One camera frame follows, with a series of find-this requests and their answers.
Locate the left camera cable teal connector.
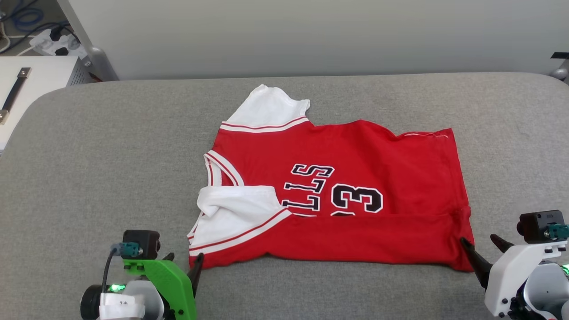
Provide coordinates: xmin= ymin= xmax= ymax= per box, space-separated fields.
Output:
xmin=101 ymin=242 xmax=141 ymax=295

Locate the grey post with tape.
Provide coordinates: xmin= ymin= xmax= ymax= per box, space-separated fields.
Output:
xmin=549 ymin=51 xmax=569 ymax=85

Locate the camera cable teal connector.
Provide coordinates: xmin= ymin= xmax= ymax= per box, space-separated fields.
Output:
xmin=547 ymin=223 xmax=569 ymax=241
xmin=101 ymin=242 xmax=141 ymax=295

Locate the white power strip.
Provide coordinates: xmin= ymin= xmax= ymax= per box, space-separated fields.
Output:
xmin=28 ymin=28 xmax=88 ymax=59

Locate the black strap carry handle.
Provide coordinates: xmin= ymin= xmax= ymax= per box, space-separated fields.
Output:
xmin=0 ymin=67 xmax=32 ymax=125

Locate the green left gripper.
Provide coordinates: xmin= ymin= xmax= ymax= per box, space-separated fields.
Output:
xmin=80 ymin=252 xmax=205 ymax=320

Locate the white paper tag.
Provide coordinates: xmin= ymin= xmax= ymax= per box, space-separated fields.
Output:
xmin=98 ymin=293 xmax=146 ymax=320

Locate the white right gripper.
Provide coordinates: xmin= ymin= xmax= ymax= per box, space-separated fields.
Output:
xmin=460 ymin=234 xmax=568 ymax=317

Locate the red and white basketball jersey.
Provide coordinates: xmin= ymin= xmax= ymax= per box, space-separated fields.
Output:
xmin=187 ymin=84 xmax=476 ymax=273

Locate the right camera cable teal connector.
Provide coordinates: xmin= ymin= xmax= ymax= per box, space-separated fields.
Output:
xmin=547 ymin=223 xmax=569 ymax=241

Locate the grey metal frame post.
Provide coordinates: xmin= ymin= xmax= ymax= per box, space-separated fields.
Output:
xmin=57 ymin=0 xmax=120 ymax=82

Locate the white equipment box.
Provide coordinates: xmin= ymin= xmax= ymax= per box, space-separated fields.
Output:
xmin=0 ymin=55 xmax=92 ymax=154

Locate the grey fabric sofa cushion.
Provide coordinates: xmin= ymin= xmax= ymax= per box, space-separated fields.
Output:
xmin=0 ymin=72 xmax=569 ymax=320

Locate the blue coiled cable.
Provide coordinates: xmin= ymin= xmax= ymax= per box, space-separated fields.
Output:
xmin=9 ymin=0 xmax=45 ymax=27

